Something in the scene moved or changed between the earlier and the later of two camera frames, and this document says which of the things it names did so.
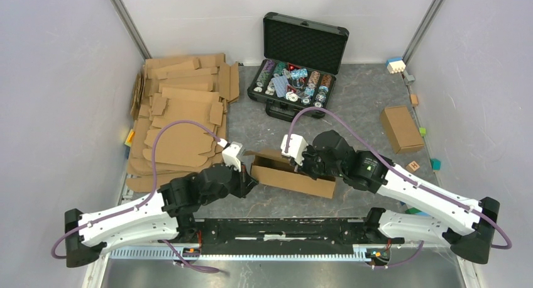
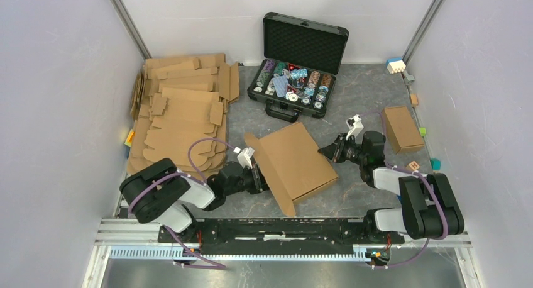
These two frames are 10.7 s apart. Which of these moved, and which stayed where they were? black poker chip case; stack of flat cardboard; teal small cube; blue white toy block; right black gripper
Moved: right black gripper
Stayed: teal small cube; black poker chip case; stack of flat cardboard; blue white toy block
